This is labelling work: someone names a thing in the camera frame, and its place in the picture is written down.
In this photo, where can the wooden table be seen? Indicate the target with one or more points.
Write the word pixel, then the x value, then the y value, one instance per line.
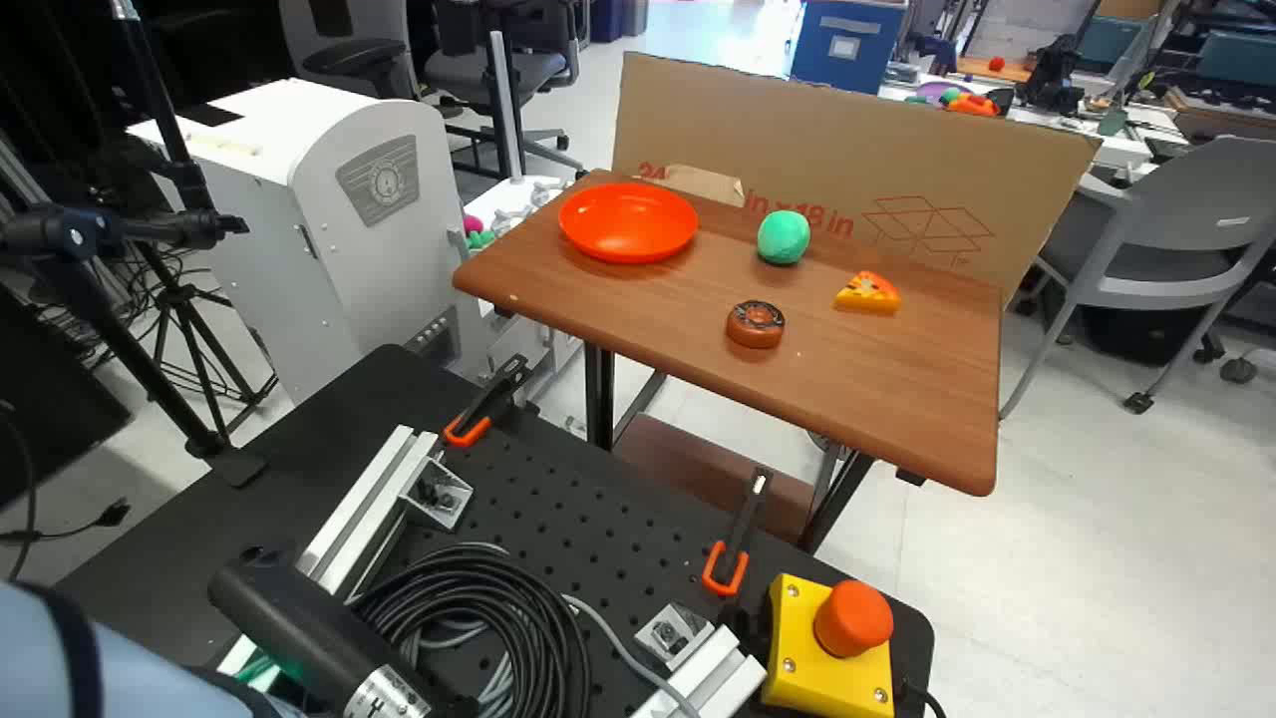
pixel 672 281

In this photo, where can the orange clamp right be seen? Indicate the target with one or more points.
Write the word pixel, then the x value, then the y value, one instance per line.
pixel 725 555

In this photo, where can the white machine cabinet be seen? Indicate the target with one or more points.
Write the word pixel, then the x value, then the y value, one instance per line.
pixel 350 220

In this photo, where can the orange clamp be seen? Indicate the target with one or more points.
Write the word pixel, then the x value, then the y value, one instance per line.
pixel 725 555
pixel 478 413

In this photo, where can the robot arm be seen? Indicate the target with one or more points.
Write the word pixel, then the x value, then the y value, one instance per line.
pixel 287 652

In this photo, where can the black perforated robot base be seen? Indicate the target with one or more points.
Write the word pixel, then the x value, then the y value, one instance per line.
pixel 567 513

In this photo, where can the grey office chair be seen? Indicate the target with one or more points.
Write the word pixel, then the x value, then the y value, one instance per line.
pixel 1185 236

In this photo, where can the yellow emergency stop box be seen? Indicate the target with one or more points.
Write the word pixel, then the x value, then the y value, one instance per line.
pixel 829 647

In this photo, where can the blue bin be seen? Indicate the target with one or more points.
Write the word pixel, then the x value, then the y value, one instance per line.
pixel 845 42

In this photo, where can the orange clamp left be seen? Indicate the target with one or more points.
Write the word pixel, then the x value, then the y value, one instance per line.
pixel 478 413

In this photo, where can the orange plastic plate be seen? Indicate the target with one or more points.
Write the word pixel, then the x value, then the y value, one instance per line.
pixel 626 220

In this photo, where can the black office chair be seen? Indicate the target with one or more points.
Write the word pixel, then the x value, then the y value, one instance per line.
pixel 497 59

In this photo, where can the brown chocolate toy donut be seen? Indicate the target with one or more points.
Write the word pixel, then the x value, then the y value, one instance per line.
pixel 756 324

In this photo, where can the aluminium extrusion rail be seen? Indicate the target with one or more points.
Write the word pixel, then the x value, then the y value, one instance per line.
pixel 405 481

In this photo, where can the toy pizza slice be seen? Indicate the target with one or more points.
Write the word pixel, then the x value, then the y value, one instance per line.
pixel 865 292

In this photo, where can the brown cardboard box panel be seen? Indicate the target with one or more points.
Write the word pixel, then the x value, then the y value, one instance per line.
pixel 881 180

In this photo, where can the green ball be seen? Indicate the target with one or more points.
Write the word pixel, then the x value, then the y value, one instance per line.
pixel 784 236

